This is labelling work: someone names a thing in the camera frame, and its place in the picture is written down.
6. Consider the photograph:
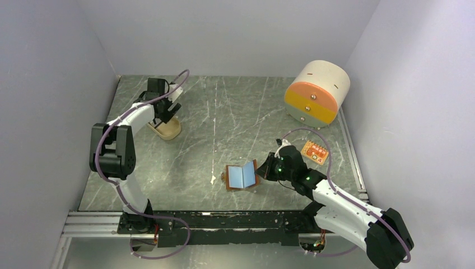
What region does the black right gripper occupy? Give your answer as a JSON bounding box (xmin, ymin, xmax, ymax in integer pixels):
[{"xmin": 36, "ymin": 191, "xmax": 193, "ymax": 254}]
[{"xmin": 255, "ymin": 151, "xmax": 295, "ymax": 182}]

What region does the beige plastic tray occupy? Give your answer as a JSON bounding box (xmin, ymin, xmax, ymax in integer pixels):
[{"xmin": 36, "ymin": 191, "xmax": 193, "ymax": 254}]
[{"xmin": 147, "ymin": 116, "xmax": 181, "ymax": 141}]

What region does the brown leather card holder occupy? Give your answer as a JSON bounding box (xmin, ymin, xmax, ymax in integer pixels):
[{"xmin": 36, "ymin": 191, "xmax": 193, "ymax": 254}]
[{"xmin": 222, "ymin": 159, "xmax": 259, "ymax": 191}]

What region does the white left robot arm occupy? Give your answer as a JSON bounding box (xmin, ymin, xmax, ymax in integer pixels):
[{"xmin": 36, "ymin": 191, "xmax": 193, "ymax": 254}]
[{"xmin": 90, "ymin": 78, "xmax": 183, "ymax": 233}]

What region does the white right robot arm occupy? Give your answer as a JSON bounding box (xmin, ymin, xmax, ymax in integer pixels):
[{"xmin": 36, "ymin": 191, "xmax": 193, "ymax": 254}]
[{"xmin": 255, "ymin": 145, "xmax": 414, "ymax": 268}]

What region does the orange patterned card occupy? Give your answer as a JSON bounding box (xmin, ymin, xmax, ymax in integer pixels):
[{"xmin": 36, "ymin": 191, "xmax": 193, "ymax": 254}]
[{"xmin": 300, "ymin": 140, "xmax": 329, "ymax": 165}]

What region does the round pastel drawer box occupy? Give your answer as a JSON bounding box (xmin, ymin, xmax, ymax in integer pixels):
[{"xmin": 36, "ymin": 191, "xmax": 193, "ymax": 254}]
[{"xmin": 284, "ymin": 60, "xmax": 351, "ymax": 128}]

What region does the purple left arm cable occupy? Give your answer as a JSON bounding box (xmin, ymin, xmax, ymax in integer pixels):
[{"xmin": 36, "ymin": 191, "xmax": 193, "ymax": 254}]
[{"xmin": 95, "ymin": 69, "xmax": 192, "ymax": 261}]

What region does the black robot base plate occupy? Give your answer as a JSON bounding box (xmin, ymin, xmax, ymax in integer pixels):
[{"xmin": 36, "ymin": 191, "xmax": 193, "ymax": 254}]
[{"xmin": 117, "ymin": 210, "xmax": 320, "ymax": 248}]

